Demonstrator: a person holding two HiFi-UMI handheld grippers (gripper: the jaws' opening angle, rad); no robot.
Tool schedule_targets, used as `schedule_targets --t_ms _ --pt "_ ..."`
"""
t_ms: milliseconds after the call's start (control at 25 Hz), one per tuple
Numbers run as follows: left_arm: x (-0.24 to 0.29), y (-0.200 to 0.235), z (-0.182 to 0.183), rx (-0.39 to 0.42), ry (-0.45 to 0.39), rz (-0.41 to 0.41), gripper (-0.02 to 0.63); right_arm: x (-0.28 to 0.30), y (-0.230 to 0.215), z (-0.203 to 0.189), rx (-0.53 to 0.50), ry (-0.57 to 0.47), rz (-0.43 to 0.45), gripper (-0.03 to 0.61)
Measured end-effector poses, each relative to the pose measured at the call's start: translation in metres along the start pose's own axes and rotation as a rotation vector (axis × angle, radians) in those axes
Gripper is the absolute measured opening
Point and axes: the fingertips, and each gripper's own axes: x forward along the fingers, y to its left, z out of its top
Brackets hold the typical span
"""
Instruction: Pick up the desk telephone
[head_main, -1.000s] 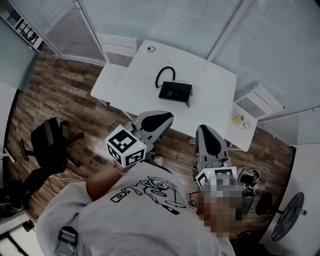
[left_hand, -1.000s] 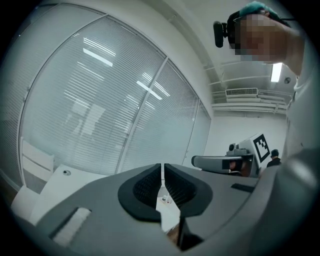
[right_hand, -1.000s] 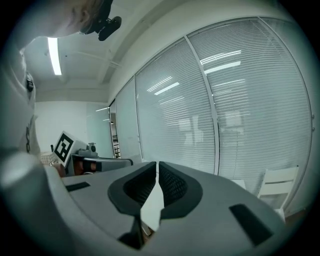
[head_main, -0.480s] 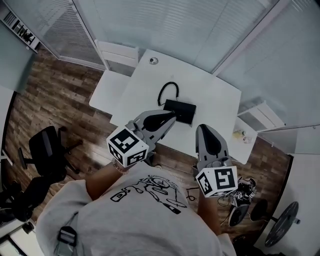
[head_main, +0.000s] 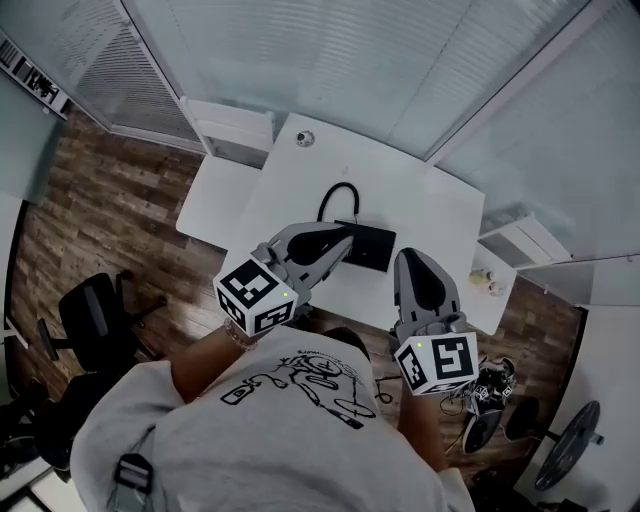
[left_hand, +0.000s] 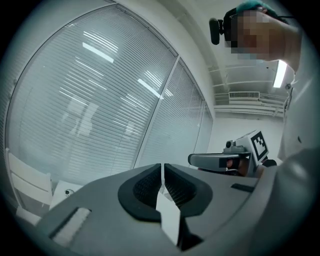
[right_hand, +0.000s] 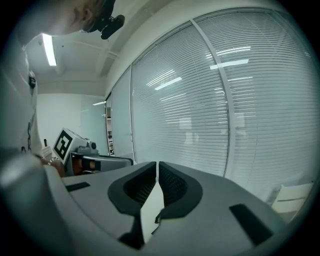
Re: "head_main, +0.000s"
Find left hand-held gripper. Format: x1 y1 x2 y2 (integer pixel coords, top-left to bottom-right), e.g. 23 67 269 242
213 222 356 337

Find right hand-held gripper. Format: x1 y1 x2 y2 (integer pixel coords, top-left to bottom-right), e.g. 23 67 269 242
391 247 480 397

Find black desk telephone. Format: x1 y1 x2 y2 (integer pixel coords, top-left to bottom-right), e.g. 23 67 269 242
333 219 397 274

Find person's left forearm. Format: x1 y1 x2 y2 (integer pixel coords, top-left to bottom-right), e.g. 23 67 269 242
169 319 261 404

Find person's right forearm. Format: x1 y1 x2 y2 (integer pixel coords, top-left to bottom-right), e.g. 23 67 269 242
396 382 450 472

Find small items on side table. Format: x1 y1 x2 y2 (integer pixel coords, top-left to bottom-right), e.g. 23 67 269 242
468 268 508 297

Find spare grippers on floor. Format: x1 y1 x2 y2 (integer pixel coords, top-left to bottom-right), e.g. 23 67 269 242
439 355 518 455

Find white low cabinet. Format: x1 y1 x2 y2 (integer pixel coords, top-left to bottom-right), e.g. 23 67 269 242
477 211 572 272
179 96 276 170

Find grey printed t-shirt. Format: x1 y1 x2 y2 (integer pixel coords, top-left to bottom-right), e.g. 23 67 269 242
69 327 476 512

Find black round disc stand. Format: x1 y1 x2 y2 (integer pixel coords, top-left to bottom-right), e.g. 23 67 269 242
533 399 605 492

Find black office chair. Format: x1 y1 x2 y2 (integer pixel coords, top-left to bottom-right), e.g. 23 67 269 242
37 269 169 375

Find black equipment on floor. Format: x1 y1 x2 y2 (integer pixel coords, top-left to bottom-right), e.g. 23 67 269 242
0 378 72 472

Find black coiled telephone cord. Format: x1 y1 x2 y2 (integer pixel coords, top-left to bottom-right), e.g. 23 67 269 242
317 182 362 225

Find thin black floor cable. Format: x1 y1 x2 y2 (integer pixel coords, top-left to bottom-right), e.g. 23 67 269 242
373 373 397 404

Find beaded wrist bracelet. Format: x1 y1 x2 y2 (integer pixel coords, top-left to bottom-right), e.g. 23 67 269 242
223 317 259 352

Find black strap buckle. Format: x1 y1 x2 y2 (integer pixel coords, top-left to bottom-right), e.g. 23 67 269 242
113 452 155 502

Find wall strip of pictures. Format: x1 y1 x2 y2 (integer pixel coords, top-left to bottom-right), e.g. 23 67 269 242
0 37 70 120

